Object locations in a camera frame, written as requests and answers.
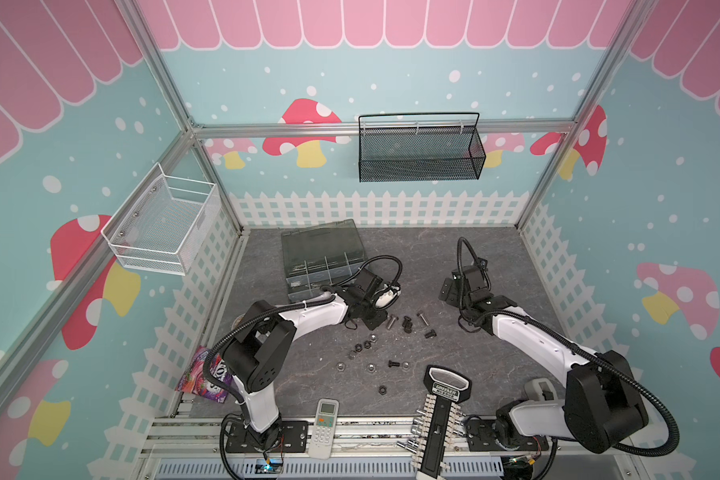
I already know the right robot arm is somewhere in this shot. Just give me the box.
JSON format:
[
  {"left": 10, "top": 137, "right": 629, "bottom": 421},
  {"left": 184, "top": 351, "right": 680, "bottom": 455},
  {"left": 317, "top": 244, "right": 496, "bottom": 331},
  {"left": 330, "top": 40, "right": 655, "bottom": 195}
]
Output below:
[{"left": 439, "top": 237, "right": 681, "bottom": 457}]

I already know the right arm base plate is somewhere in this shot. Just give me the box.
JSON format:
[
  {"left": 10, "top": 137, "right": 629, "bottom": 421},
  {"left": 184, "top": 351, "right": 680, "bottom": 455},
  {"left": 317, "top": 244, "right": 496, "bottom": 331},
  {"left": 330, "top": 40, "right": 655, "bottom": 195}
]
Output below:
[{"left": 464, "top": 415, "right": 549, "bottom": 454}]

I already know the white remote control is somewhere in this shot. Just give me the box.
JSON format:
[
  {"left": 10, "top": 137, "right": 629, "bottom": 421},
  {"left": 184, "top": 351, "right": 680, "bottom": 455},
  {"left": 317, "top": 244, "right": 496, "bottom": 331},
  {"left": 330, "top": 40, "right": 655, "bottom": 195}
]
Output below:
[{"left": 307, "top": 399, "right": 339, "bottom": 460}]

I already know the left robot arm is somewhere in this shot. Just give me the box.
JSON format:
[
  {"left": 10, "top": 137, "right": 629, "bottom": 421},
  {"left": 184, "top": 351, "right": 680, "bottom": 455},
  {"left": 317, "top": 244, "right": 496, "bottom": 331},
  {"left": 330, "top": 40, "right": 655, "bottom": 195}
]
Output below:
[{"left": 203, "top": 255, "right": 403, "bottom": 436}]

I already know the purple snack packet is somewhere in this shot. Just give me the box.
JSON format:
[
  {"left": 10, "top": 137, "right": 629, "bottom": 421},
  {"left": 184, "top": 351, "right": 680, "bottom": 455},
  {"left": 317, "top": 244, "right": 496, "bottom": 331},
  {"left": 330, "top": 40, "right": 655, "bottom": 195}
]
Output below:
[{"left": 175, "top": 346, "right": 232, "bottom": 404}]

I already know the grey plastic organizer box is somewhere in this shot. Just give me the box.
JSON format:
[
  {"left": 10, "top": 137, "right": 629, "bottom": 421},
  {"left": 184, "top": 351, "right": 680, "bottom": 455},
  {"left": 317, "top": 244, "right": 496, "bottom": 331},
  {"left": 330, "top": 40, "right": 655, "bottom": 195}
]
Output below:
[{"left": 281, "top": 219, "right": 367, "bottom": 302}]

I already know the black mesh wall basket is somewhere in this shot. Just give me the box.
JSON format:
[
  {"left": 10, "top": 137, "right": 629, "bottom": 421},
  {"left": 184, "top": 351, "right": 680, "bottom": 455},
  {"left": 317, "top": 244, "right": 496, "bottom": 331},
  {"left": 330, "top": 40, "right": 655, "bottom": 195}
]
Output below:
[{"left": 357, "top": 112, "right": 487, "bottom": 183}]

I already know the white wire wall basket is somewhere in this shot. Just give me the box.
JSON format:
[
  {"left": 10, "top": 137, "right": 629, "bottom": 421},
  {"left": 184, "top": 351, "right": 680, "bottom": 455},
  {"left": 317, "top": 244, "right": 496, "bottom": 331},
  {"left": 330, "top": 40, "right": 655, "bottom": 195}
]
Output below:
[{"left": 101, "top": 164, "right": 221, "bottom": 276}]

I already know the black socket wrench rack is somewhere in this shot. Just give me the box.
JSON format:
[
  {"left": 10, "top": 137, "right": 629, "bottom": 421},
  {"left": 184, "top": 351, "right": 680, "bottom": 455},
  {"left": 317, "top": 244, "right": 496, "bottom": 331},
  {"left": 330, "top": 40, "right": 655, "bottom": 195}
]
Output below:
[{"left": 396, "top": 365, "right": 472, "bottom": 480}]

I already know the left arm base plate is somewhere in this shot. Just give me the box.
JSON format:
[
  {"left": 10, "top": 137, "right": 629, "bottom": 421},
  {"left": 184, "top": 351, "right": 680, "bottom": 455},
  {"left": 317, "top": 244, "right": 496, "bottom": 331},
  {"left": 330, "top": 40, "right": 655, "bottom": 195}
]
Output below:
[{"left": 222, "top": 420, "right": 309, "bottom": 454}]

